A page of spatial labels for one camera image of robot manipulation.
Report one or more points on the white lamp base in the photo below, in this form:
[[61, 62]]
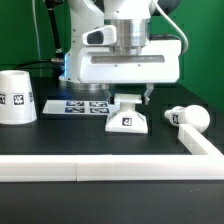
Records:
[[126, 118]]

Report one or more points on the white L-shaped fence wall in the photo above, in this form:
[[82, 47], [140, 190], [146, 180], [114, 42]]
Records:
[[204, 162]]

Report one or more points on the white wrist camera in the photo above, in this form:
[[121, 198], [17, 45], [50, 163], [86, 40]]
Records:
[[102, 36]]

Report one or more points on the white lamp shade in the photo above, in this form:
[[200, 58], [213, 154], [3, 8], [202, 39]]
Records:
[[16, 98]]

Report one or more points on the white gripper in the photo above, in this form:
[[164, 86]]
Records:
[[157, 63]]

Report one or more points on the white light bulb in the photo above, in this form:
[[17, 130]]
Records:
[[195, 115]]

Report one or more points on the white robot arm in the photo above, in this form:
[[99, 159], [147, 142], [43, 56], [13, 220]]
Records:
[[131, 19]]

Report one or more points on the white marker tag sheet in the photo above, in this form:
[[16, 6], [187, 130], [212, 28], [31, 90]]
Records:
[[76, 107]]

